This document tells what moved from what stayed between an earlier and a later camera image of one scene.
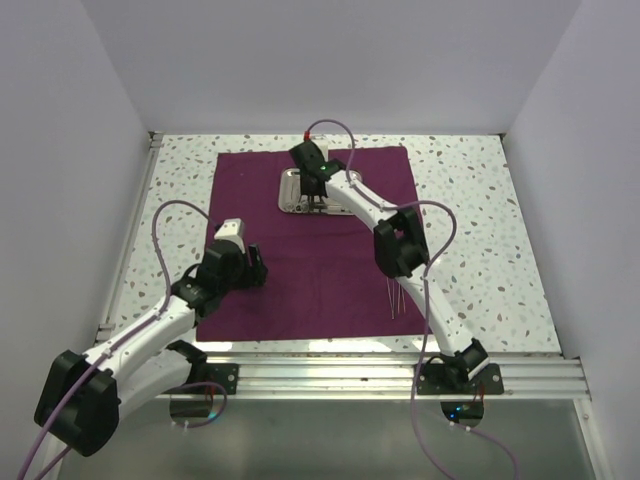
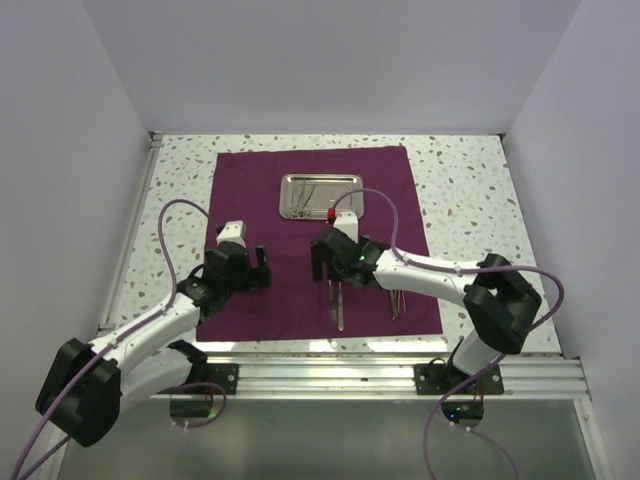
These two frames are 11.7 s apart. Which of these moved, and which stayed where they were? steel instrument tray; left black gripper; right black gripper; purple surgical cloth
Moved: right black gripper
Stayed: purple surgical cloth; steel instrument tray; left black gripper
